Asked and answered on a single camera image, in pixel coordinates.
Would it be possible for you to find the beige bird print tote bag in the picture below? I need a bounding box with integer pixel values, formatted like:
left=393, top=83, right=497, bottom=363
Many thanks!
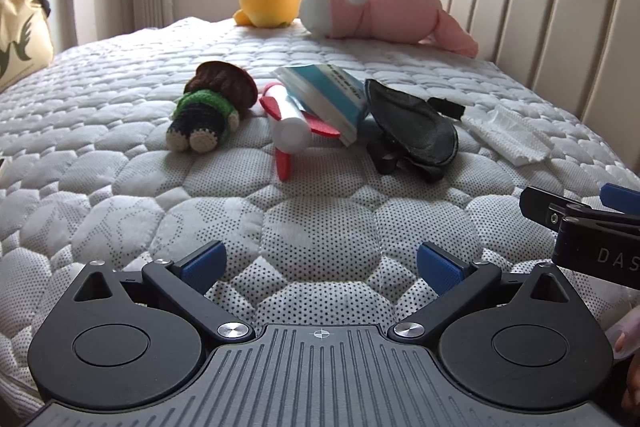
left=0, top=0, right=55, bottom=93

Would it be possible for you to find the crocheted doll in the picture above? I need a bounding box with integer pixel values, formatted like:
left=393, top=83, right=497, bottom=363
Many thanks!
left=166, top=61, right=258, bottom=153

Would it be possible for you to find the person's right hand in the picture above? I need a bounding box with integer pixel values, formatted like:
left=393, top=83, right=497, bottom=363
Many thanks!
left=604, top=313, right=640, bottom=360

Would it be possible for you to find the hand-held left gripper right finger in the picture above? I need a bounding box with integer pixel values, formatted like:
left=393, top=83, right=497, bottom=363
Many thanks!
left=389, top=243, right=568, bottom=342

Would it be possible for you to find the white quilted mattress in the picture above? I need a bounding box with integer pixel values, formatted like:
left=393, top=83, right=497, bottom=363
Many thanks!
left=0, top=14, right=640, bottom=408

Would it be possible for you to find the blue and white tissue pack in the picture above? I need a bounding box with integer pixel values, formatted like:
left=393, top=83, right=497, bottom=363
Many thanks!
left=271, top=63, right=371, bottom=145

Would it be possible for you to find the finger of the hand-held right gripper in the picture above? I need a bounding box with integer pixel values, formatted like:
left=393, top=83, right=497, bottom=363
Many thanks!
left=520, top=187, right=597, bottom=232
left=601, top=184, right=640, bottom=214

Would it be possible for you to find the white paper towel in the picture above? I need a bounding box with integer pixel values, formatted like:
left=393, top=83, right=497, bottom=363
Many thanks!
left=462, top=103, right=553, bottom=167

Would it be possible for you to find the beige padded headboard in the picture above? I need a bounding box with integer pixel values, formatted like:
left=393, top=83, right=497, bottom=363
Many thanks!
left=424, top=0, right=640, bottom=168

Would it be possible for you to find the red and white toy rocket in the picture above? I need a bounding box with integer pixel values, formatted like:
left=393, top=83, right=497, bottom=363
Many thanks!
left=259, top=81, right=351, bottom=182

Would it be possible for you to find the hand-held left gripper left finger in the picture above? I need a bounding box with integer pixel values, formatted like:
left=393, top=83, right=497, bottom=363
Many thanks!
left=75, top=241, right=255, bottom=342

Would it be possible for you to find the pink and white plush toy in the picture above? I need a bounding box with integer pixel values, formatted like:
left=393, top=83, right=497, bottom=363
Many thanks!
left=298, top=0, right=480, bottom=58

